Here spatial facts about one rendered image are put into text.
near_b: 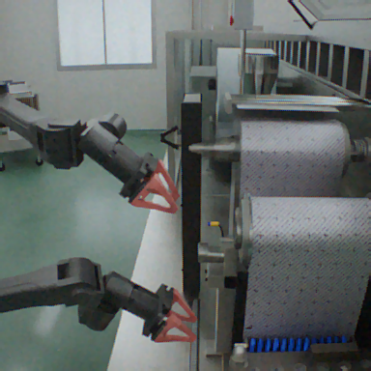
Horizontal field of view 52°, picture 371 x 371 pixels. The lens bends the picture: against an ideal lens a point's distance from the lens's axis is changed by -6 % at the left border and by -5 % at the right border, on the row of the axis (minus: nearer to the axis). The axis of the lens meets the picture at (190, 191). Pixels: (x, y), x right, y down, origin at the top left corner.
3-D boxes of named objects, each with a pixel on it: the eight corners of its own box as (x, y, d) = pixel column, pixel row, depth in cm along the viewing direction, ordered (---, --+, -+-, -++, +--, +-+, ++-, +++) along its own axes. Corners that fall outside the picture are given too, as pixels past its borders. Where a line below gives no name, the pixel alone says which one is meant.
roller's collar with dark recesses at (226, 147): (214, 156, 100) (214, 131, 98) (238, 156, 100) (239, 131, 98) (214, 165, 95) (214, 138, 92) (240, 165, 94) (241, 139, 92)
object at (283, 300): (242, 338, 80) (249, 264, 73) (353, 335, 79) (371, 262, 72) (242, 340, 79) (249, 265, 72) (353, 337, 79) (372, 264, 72)
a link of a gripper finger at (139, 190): (162, 230, 71) (120, 197, 69) (166, 213, 77) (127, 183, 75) (187, 203, 69) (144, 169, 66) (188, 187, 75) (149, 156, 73)
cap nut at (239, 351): (228, 356, 75) (229, 339, 73) (246, 356, 75) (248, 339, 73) (229, 370, 71) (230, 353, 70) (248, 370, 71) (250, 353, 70)
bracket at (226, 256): (203, 343, 96) (206, 235, 84) (229, 343, 96) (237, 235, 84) (203, 357, 91) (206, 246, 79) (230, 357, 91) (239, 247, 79)
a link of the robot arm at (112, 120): (49, 169, 72) (43, 124, 68) (71, 146, 82) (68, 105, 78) (112, 172, 71) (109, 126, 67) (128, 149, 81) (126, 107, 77)
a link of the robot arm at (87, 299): (76, 289, 67) (73, 256, 73) (52, 329, 71) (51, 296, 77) (137, 304, 72) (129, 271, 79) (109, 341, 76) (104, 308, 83)
